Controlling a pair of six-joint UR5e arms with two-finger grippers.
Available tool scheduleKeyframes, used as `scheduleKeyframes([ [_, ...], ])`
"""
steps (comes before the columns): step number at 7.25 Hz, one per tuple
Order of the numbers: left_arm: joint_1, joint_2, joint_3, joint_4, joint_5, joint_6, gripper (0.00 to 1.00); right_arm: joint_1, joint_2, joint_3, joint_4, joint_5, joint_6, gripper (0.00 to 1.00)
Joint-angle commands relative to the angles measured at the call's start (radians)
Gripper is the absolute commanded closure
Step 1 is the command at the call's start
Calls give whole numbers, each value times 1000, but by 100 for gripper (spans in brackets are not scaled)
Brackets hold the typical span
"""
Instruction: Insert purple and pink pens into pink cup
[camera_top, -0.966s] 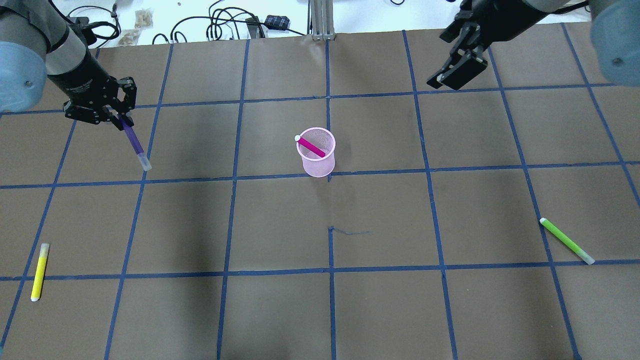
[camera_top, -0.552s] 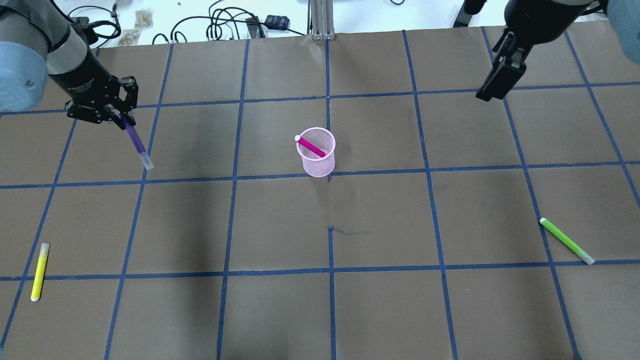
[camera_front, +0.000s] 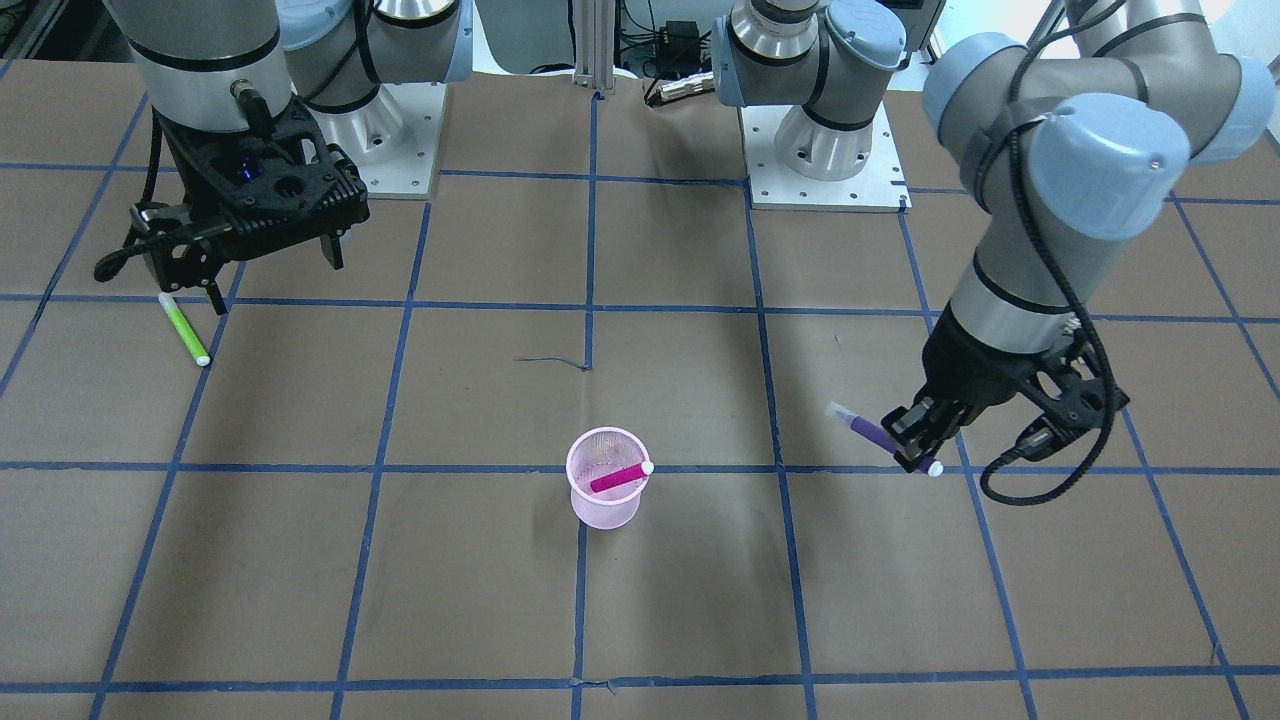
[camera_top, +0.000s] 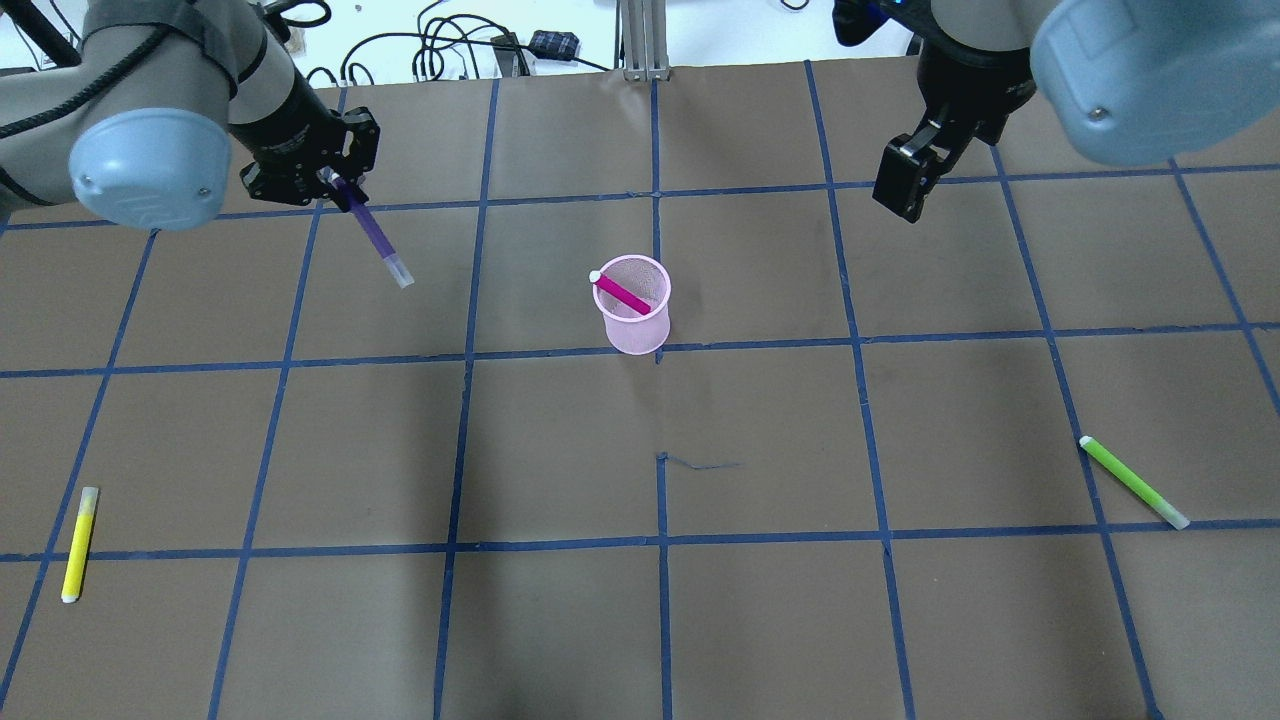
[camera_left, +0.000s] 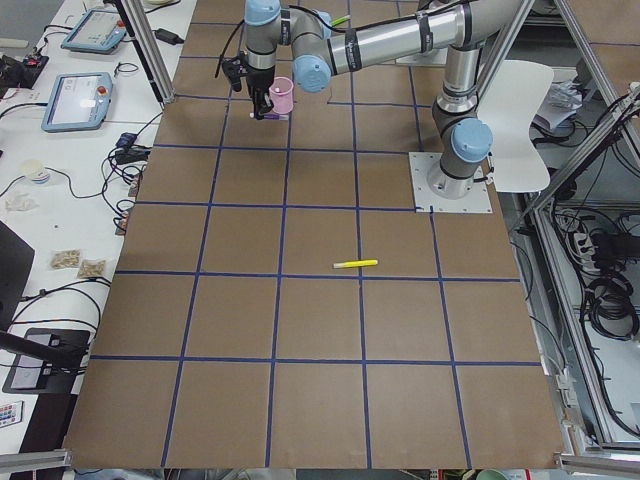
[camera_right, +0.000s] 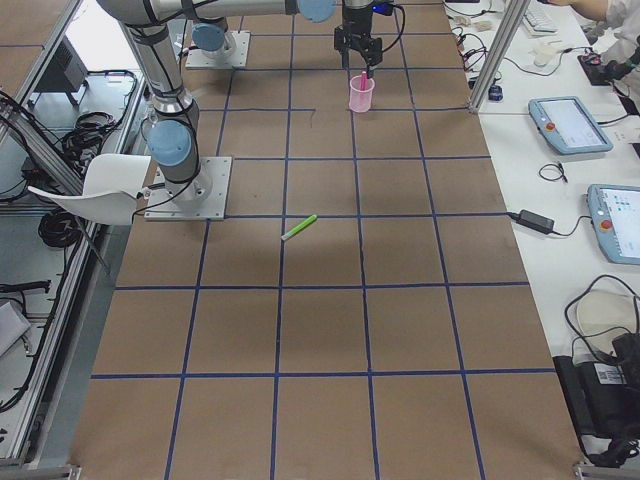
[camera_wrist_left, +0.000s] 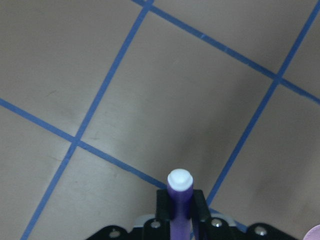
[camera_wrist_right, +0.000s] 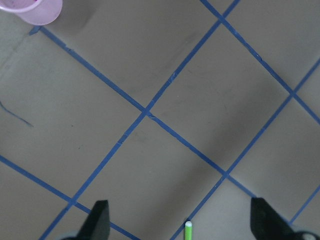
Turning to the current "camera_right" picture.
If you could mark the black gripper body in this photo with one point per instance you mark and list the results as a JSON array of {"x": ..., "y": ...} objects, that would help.
[{"x": 357, "y": 21}]

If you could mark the near teach pendant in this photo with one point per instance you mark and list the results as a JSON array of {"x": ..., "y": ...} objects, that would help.
[{"x": 614, "y": 211}]

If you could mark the aluminium frame post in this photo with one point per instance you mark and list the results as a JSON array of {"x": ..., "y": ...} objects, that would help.
[{"x": 510, "y": 22}]

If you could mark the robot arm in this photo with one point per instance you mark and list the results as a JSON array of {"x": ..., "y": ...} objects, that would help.
[
  {"x": 173, "y": 140},
  {"x": 214, "y": 14}
]

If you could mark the far teach pendant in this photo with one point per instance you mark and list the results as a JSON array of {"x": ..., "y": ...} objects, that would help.
[{"x": 567, "y": 126}]

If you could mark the pink mesh cup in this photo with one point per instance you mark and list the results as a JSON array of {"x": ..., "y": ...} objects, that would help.
[{"x": 360, "y": 102}]

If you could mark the black power adapter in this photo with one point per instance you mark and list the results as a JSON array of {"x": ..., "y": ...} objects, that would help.
[{"x": 533, "y": 221}]

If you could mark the teach pendant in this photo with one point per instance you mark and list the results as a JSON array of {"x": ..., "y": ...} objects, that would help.
[
  {"x": 614, "y": 211},
  {"x": 567, "y": 126}
]

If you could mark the white plastic chair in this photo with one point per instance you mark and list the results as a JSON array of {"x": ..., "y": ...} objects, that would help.
[{"x": 110, "y": 190}]

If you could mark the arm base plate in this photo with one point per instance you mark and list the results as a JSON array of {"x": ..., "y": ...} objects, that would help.
[
  {"x": 205, "y": 198},
  {"x": 215, "y": 49}
]

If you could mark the green marker pen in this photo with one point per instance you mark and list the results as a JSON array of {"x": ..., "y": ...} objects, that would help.
[{"x": 298, "y": 228}]

